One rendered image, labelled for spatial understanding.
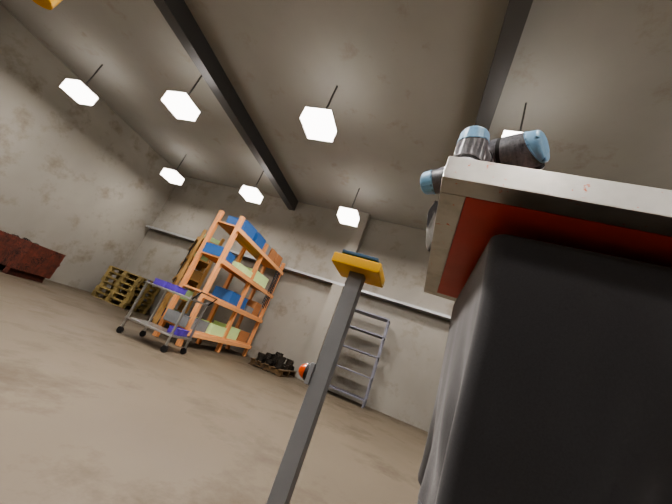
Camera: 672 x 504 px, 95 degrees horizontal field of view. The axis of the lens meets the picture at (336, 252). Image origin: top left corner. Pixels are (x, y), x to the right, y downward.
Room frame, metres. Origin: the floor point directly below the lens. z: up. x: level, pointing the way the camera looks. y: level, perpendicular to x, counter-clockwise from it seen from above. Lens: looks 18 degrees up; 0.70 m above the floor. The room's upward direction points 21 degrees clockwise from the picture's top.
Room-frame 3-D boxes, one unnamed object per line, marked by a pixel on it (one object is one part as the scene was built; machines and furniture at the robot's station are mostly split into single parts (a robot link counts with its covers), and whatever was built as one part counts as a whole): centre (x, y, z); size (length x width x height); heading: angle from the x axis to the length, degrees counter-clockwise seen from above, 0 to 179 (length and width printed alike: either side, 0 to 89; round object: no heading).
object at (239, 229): (6.91, 1.76, 1.30); 2.75 x 0.74 x 2.60; 161
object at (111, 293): (8.99, 4.96, 0.44); 1.23 x 0.85 x 0.88; 71
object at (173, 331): (4.80, 1.94, 0.45); 0.96 x 0.57 x 0.90; 72
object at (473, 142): (0.65, -0.23, 1.30); 0.09 x 0.08 x 0.11; 131
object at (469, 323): (0.60, -0.30, 0.74); 0.45 x 0.03 x 0.43; 160
